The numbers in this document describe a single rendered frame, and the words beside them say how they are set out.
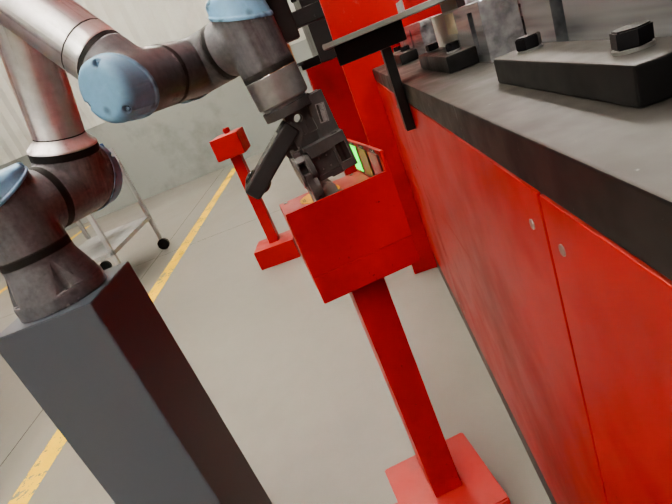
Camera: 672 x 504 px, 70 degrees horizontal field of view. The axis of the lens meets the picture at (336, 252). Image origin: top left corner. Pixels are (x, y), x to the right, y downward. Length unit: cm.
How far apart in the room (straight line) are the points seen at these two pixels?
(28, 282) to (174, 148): 737
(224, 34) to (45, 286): 49
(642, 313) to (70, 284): 81
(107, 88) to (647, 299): 54
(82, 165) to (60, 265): 18
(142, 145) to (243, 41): 771
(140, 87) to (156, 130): 764
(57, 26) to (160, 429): 65
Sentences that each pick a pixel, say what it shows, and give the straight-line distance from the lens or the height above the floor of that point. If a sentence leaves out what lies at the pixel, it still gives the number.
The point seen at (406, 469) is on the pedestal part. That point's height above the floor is 12.
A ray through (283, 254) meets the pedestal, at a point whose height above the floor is 5.
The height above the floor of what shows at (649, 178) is 87.
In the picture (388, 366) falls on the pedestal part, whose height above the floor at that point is 46.
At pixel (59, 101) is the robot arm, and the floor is 107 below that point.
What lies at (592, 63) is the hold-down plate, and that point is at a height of 90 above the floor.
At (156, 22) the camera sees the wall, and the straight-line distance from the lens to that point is 816.
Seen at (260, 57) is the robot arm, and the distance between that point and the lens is 66.
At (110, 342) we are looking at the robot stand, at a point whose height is 70.
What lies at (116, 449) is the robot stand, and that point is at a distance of 102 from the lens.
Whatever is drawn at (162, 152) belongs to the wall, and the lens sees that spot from 828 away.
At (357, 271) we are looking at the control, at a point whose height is 69.
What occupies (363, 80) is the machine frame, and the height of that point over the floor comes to 85.
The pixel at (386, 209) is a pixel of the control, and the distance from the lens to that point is 70.
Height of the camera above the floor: 98
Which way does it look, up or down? 21 degrees down
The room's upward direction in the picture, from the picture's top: 22 degrees counter-clockwise
